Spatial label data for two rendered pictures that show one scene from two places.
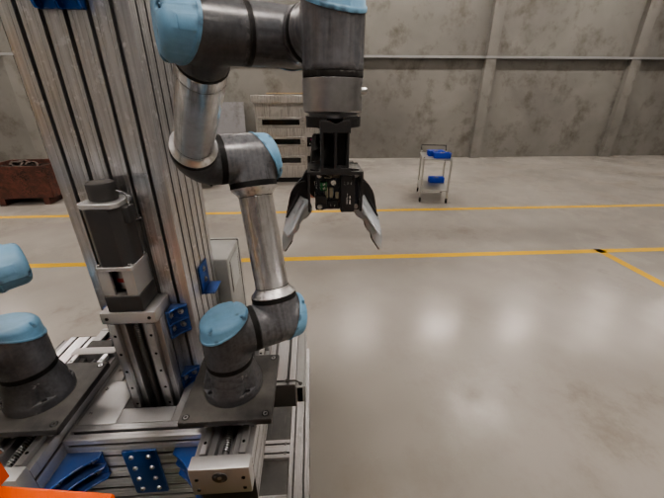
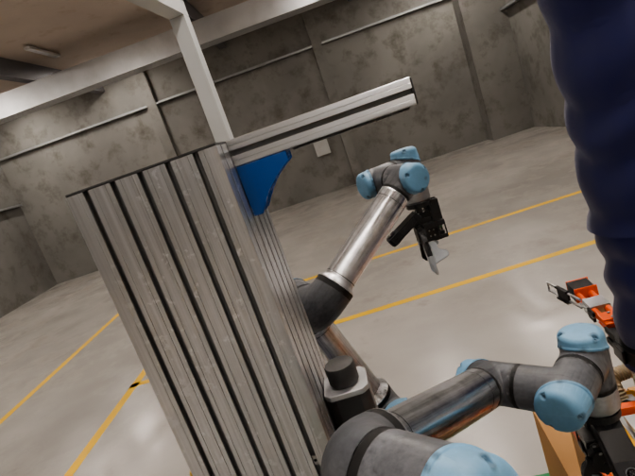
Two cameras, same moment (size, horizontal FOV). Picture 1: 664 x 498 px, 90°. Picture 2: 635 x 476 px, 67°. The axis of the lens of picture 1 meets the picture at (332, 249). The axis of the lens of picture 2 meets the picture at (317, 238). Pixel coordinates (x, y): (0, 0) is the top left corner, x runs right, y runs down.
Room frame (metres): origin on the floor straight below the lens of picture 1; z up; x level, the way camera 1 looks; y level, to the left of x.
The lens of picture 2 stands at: (0.57, 1.36, 2.00)
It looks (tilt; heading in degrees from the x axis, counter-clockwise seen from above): 12 degrees down; 278
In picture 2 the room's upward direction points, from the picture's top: 19 degrees counter-clockwise
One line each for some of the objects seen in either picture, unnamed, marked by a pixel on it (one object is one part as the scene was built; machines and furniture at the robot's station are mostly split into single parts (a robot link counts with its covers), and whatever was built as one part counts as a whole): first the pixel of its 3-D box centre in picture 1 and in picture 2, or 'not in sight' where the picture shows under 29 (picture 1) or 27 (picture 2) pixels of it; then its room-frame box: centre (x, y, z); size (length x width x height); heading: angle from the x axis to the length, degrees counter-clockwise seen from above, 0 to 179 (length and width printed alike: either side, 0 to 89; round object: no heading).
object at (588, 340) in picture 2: not in sight; (585, 359); (0.31, 0.57, 1.48); 0.09 x 0.08 x 0.11; 51
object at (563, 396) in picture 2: not in sight; (557, 391); (0.39, 0.63, 1.48); 0.11 x 0.11 x 0.08; 51
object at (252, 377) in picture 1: (231, 370); not in sight; (0.66, 0.26, 1.09); 0.15 x 0.15 x 0.10
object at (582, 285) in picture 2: not in sight; (581, 289); (-0.01, -0.29, 1.18); 0.08 x 0.07 x 0.05; 86
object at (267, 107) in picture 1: (290, 138); not in sight; (7.84, 0.96, 0.90); 1.39 x 1.09 x 1.79; 93
